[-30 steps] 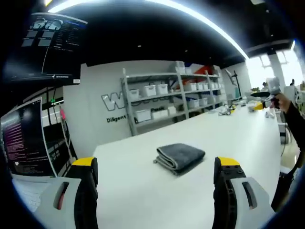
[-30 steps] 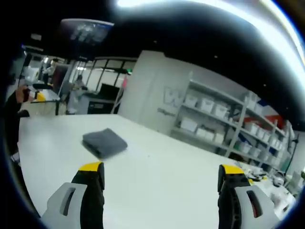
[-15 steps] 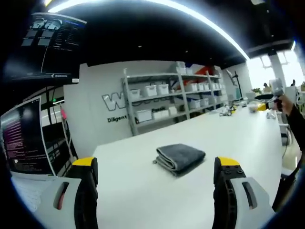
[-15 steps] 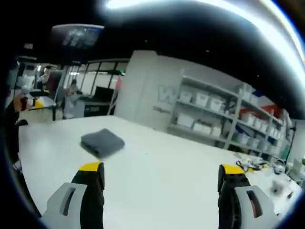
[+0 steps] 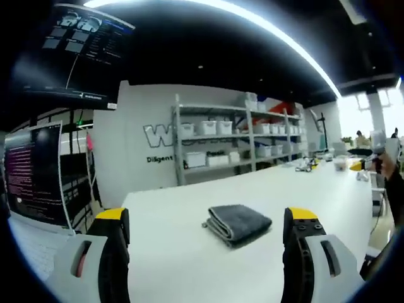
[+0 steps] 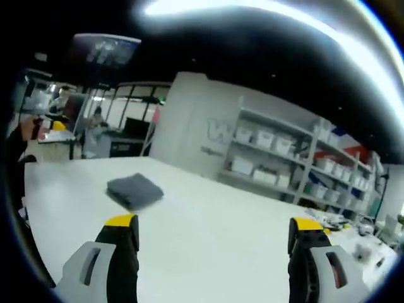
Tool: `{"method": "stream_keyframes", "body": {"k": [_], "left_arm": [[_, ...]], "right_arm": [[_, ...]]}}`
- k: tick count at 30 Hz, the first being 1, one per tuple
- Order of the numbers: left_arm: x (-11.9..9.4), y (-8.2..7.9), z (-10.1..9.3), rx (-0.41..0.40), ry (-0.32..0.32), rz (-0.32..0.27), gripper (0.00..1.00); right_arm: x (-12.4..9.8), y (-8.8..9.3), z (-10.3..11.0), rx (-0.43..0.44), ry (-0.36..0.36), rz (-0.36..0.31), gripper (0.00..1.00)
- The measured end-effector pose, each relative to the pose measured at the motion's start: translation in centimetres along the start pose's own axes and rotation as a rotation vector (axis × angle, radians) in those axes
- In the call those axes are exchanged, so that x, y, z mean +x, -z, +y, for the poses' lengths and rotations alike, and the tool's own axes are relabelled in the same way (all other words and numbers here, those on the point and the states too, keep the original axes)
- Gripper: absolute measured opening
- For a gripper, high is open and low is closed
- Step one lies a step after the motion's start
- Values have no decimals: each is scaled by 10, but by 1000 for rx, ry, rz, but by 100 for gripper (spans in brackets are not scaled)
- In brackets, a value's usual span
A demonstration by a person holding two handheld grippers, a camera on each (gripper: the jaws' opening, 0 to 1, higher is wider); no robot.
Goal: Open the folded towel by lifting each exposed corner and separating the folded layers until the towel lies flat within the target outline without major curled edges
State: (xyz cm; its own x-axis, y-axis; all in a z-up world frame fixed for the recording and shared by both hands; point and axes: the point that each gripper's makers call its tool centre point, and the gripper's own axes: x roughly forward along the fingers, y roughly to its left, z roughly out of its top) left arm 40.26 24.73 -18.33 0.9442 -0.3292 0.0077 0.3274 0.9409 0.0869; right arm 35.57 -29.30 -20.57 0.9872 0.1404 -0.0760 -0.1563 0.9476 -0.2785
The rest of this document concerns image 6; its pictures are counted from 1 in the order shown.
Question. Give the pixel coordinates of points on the black-framed glass partition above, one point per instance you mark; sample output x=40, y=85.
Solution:
x=142, y=93

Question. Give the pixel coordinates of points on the black equipment cabinet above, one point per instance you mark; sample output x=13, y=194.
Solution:
x=132, y=139

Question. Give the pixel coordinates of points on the grey metal shelf unit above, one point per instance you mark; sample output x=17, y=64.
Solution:
x=311, y=164

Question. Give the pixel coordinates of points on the grey towel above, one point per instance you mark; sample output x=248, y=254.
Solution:
x=134, y=189

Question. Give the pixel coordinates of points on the white work table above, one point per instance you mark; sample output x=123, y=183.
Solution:
x=57, y=137

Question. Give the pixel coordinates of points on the clutter of small parts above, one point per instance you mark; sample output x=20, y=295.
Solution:
x=344, y=225

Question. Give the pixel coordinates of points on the person's left hand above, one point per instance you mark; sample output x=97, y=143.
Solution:
x=27, y=127

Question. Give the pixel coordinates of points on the rows of white storage bins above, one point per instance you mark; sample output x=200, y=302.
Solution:
x=328, y=168

